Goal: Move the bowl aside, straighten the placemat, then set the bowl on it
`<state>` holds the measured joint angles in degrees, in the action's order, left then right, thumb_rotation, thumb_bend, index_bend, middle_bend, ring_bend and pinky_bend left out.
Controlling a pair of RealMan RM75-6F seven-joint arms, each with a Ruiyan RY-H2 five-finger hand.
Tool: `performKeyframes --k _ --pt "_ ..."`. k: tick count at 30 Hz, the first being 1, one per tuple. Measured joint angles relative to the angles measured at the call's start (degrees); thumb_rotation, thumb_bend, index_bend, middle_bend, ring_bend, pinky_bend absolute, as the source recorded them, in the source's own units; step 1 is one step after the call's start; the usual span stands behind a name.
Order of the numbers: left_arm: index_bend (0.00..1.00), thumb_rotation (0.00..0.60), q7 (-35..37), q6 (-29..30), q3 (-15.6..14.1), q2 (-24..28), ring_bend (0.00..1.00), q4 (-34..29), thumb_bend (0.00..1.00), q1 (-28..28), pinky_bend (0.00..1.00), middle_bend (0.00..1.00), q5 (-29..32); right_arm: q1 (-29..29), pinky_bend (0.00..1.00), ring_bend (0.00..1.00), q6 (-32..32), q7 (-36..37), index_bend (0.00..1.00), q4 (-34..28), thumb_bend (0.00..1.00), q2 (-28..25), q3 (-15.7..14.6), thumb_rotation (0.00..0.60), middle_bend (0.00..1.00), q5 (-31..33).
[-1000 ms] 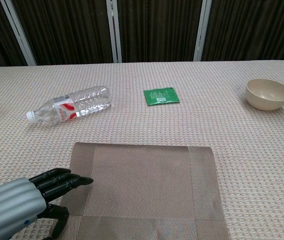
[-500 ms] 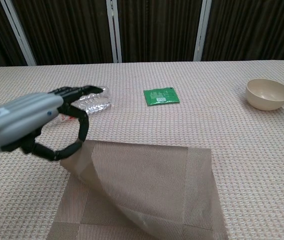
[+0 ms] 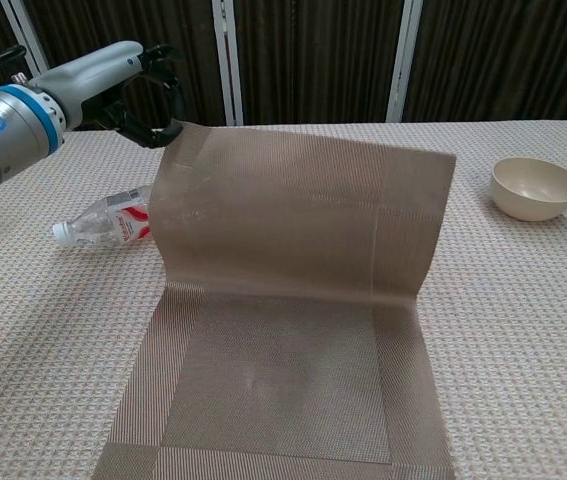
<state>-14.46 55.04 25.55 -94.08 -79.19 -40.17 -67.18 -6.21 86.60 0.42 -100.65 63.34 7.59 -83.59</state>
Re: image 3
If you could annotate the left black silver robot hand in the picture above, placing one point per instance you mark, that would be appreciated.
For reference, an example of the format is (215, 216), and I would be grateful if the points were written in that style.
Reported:
(93, 75)

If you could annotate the brown woven placemat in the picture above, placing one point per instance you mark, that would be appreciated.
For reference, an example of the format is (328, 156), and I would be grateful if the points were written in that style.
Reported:
(288, 225)

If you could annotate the light brown bowl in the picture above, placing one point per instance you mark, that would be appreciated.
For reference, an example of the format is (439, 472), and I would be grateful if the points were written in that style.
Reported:
(523, 200)

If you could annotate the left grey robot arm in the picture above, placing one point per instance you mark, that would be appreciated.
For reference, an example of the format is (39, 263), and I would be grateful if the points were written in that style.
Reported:
(3, 132)

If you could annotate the clear plastic water bottle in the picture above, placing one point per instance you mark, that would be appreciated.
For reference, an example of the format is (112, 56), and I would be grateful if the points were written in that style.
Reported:
(108, 222)

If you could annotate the beige woven tablecloth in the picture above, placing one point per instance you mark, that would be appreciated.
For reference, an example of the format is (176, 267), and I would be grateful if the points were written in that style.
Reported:
(513, 325)

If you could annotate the white partition frame post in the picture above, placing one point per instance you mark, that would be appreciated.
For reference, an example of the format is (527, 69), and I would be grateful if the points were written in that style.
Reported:
(25, 30)
(403, 65)
(228, 65)

